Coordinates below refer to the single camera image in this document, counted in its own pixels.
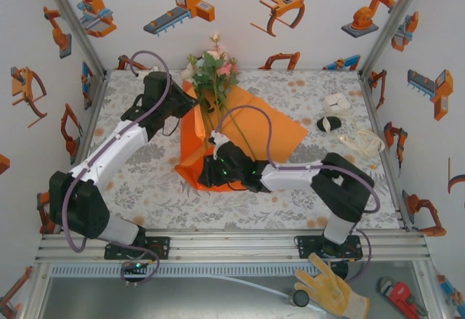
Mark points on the right aluminium corner post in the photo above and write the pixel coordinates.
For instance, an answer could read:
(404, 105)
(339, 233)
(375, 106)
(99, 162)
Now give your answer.
(393, 21)

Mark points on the cream ribbon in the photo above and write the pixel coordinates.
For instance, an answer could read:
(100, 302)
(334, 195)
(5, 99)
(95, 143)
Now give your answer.
(342, 138)

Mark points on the right aluminium side rail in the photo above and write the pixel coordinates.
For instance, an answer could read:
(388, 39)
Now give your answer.
(367, 93)

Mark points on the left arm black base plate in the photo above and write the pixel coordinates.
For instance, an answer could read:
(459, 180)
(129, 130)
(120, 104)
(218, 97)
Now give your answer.
(161, 248)

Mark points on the fake flower bouquet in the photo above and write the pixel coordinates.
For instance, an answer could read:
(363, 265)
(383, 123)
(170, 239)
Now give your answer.
(210, 79)

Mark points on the aluminium side rail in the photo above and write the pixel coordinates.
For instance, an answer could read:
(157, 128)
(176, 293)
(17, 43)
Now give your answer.
(367, 93)
(89, 115)

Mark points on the aluminium front frame rail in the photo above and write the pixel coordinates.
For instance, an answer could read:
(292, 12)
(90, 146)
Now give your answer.
(236, 246)

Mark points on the black computer mouse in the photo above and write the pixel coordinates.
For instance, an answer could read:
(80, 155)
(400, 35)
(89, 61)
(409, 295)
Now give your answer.
(336, 124)

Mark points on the left aluminium side rail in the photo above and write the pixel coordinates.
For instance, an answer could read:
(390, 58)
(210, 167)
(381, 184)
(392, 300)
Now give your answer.
(89, 115)

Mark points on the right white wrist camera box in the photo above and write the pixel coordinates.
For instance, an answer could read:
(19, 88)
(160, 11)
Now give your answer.
(219, 141)

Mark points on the yellow work glove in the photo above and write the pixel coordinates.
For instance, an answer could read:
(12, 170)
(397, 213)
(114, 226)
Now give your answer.
(334, 291)

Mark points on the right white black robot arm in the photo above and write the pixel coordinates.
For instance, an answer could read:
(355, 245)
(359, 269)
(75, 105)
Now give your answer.
(341, 188)

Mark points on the left aluminium corner post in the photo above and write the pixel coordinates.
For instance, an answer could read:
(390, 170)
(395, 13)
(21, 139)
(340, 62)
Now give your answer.
(74, 21)

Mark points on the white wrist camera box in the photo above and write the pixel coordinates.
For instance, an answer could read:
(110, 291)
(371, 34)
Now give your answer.
(154, 68)
(219, 141)

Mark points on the red pipe wrench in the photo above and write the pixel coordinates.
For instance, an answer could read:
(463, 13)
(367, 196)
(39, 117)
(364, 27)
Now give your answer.
(401, 293)

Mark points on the small circuit board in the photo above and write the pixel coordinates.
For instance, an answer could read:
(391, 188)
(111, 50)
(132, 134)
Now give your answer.
(135, 269)

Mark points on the black round disc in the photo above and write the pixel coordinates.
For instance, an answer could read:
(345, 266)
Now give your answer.
(341, 271)

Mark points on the orange wrapping paper sheet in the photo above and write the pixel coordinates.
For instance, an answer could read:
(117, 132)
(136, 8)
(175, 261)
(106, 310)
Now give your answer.
(254, 123)

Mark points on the white plastic tube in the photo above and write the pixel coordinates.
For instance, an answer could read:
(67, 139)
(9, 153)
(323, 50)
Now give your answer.
(254, 285)

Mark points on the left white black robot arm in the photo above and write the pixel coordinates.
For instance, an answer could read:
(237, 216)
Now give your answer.
(109, 152)

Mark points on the white square alarm clock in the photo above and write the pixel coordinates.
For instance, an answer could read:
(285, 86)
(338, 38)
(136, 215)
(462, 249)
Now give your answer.
(336, 102)

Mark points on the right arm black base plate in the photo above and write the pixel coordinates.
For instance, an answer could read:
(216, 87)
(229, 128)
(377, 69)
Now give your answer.
(309, 246)

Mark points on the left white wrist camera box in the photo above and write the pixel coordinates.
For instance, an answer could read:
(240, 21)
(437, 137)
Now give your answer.
(154, 68)

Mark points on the aluminium corner post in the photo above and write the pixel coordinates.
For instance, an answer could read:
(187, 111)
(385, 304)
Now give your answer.
(393, 21)
(74, 21)

